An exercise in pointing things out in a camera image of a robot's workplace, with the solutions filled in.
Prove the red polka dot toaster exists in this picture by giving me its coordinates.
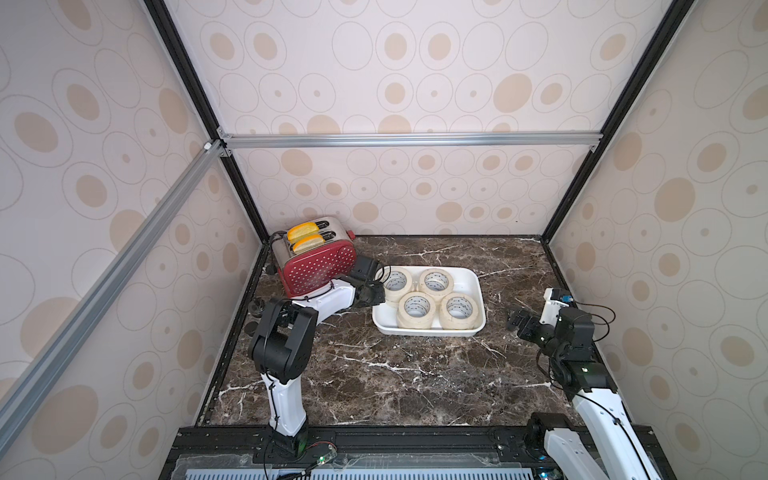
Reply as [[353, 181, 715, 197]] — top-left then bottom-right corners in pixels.
[[270, 216, 357, 297]]

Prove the beige masking tape roll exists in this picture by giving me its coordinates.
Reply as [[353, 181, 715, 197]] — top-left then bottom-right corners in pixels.
[[438, 292, 480, 330], [417, 268, 454, 303], [383, 266, 415, 307], [396, 291, 437, 330]]

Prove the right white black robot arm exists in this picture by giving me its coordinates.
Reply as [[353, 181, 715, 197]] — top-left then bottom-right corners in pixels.
[[507, 302, 661, 479]]

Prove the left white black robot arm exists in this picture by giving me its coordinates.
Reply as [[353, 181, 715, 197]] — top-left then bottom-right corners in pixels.
[[248, 256, 393, 439]]

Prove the yellow toast slice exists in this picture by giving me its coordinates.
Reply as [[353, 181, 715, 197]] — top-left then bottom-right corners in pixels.
[[286, 222, 321, 243], [292, 234, 326, 254]]

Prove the black right corner post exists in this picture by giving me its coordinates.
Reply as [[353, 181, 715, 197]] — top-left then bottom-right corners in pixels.
[[541, 0, 695, 246]]

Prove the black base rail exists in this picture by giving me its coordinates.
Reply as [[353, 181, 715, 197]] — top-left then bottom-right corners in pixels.
[[160, 414, 569, 479]]

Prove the yellow toast slice rear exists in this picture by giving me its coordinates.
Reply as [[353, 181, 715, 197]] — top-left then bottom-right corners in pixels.
[[286, 222, 321, 243]]

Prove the yellow toast slice front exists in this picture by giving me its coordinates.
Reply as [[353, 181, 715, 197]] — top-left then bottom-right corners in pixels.
[[292, 234, 326, 254]]

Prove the left diagonal aluminium bar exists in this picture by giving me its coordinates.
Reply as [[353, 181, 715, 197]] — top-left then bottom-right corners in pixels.
[[1, 139, 225, 455]]

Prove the black corner post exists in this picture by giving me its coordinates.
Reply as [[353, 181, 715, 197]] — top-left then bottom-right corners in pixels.
[[143, 0, 269, 243], [541, 0, 695, 246]]

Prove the white rectangular storage tray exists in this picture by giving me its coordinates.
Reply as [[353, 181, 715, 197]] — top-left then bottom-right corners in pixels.
[[372, 266, 486, 337]]

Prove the horizontal aluminium frame bar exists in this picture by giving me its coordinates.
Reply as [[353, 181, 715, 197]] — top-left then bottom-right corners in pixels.
[[224, 131, 603, 149]]

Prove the black left corner post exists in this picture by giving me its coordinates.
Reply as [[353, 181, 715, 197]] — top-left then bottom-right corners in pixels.
[[143, 0, 269, 243]]

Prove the small dark spice bottle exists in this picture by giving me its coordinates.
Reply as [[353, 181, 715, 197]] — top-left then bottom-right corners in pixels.
[[243, 322, 259, 337]]

